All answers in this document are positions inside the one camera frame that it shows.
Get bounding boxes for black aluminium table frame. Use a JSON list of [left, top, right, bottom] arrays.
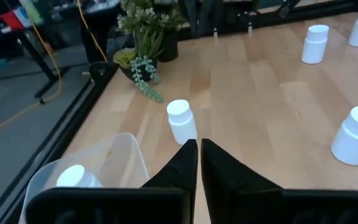
[[0, 0, 358, 224]]

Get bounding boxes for bushy flowering potted plant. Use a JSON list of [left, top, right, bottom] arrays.
[[116, 0, 186, 63]]

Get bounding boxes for small trailing succulent pot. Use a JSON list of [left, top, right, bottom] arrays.
[[112, 29, 165, 104]]

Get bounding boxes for clear plastic basket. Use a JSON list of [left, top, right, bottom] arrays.
[[17, 132, 150, 224]]

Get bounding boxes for yellow hanging power cable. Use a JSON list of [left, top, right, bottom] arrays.
[[75, 0, 108, 62]]

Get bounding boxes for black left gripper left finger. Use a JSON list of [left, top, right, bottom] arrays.
[[25, 139, 198, 224]]

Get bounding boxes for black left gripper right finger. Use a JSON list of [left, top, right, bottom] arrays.
[[200, 138, 358, 224]]

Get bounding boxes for yellow floor extension cable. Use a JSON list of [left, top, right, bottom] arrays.
[[0, 18, 63, 139]]

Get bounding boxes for small red box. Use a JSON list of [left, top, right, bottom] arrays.
[[0, 11, 24, 30]]

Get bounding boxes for black standing desk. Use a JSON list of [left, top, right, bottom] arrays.
[[0, 18, 71, 99]]

